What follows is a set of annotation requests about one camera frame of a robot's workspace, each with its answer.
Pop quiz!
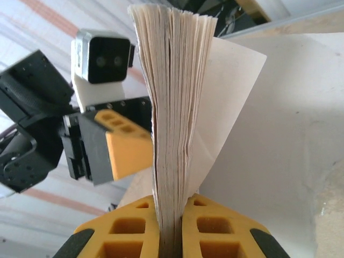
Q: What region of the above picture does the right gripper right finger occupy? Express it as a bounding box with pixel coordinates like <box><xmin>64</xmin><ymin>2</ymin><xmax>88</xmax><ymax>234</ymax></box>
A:
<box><xmin>181</xmin><ymin>192</ymin><xmax>291</xmax><ymax>258</ymax></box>

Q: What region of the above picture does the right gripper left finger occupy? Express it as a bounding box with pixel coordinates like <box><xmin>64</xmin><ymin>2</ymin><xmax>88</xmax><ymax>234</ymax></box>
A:
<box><xmin>55</xmin><ymin>195</ymin><xmax>162</xmax><ymax>258</ymax></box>

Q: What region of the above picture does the blue notebook with yellow label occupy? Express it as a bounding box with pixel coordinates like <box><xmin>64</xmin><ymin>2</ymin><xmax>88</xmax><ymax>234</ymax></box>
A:
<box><xmin>127</xmin><ymin>4</ymin><xmax>268</xmax><ymax>258</ymax></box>

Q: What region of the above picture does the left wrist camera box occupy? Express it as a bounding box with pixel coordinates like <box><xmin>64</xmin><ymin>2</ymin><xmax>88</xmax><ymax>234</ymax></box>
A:
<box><xmin>71</xmin><ymin>28</ymin><xmax>135</xmax><ymax>112</ymax></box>

